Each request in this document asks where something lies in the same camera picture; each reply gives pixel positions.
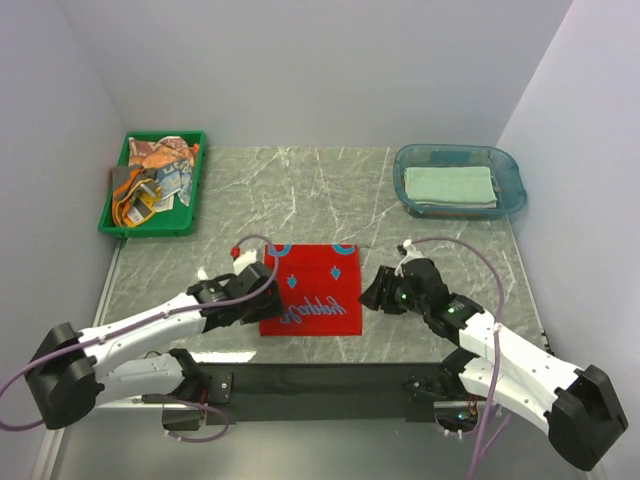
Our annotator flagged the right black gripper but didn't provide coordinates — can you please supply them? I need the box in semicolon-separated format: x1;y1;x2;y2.
357;264;429;316

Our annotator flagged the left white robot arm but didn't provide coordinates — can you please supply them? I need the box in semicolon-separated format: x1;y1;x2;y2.
24;261;283;430

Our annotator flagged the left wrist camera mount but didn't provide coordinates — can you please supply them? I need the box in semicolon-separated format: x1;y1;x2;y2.
230;246;261;276

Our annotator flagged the green plastic bin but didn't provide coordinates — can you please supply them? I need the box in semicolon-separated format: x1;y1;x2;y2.
99;131;207;239

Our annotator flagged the blue translucent plastic tub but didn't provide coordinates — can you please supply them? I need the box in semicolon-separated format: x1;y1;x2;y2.
393;144;527;218

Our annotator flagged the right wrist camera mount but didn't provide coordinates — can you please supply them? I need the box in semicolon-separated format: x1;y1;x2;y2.
394;239;424;277

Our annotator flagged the aluminium mounting rail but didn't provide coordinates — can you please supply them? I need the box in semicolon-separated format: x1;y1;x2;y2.
46;237;608;479

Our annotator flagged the folded white towel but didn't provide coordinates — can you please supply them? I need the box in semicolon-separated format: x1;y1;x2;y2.
414;200;498;210

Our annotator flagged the orange yellow cloth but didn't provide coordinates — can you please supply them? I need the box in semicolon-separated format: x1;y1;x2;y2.
111;165;162;228

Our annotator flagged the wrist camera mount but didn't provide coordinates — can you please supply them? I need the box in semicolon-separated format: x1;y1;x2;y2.
394;239;424;277
230;246;261;276

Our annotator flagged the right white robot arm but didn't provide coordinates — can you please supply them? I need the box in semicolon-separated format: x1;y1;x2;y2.
359;258;628;471

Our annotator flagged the red blue patterned cloth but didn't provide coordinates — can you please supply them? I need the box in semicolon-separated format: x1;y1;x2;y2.
259;244;363;337

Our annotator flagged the green panda towel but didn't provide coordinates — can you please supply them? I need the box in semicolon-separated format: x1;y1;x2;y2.
404;166;497;203

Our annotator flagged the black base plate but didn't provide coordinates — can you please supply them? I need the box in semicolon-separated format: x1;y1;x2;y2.
141;360;501;431

